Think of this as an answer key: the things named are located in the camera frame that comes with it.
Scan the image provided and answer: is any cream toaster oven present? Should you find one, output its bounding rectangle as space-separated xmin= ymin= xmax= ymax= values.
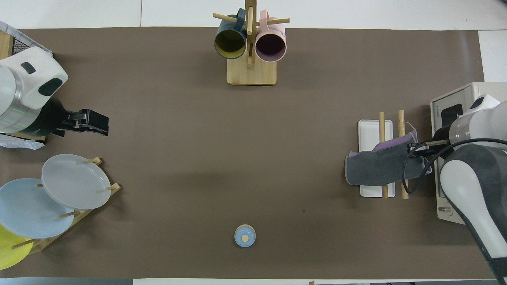
xmin=430 ymin=82 xmax=507 ymax=225

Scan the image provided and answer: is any pink mug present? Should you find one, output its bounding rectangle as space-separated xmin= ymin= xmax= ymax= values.
xmin=255 ymin=10 xmax=287 ymax=63

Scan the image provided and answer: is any purple and grey towel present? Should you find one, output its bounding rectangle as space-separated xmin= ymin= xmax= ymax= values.
xmin=345 ymin=123 xmax=432 ymax=186

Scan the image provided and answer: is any wooden plate rack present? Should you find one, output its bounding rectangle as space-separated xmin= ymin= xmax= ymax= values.
xmin=12 ymin=157 xmax=121 ymax=255

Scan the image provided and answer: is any small blue call bell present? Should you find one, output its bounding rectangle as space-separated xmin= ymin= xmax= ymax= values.
xmin=234 ymin=224 xmax=256 ymax=248

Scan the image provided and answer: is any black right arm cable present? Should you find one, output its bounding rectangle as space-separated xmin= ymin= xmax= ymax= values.
xmin=402 ymin=138 xmax=507 ymax=194

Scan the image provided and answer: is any wooden mug tree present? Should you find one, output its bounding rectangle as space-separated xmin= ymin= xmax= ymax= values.
xmin=213 ymin=0 xmax=290 ymax=86

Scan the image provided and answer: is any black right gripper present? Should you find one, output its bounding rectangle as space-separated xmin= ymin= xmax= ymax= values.
xmin=407 ymin=126 xmax=454 ymax=160

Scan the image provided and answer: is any grey plate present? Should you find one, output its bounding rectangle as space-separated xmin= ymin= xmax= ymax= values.
xmin=41 ymin=154 xmax=112 ymax=210

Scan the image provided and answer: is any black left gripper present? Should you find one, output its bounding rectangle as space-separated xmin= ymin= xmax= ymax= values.
xmin=28 ymin=97 xmax=110 ymax=137

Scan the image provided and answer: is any white wooden-bar towel rack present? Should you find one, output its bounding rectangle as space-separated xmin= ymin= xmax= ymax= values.
xmin=358 ymin=110 xmax=409 ymax=200

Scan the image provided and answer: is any black wire basket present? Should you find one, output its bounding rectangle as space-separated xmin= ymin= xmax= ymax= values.
xmin=11 ymin=36 xmax=32 ymax=55

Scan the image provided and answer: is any light blue plate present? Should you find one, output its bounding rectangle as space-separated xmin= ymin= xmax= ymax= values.
xmin=0 ymin=178 xmax=76 ymax=239

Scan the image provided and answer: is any yellow plate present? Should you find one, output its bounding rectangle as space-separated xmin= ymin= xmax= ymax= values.
xmin=0 ymin=224 xmax=34 ymax=270

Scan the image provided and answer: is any white patterned cloth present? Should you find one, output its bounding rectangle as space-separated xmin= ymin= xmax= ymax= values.
xmin=0 ymin=21 xmax=53 ymax=150

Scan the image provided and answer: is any brown table mat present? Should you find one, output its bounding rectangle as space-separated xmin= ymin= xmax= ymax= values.
xmin=0 ymin=27 xmax=504 ymax=279

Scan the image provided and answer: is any dark teal mug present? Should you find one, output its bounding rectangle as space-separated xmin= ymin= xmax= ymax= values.
xmin=214 ymin=8 xmax=248 ymax=60

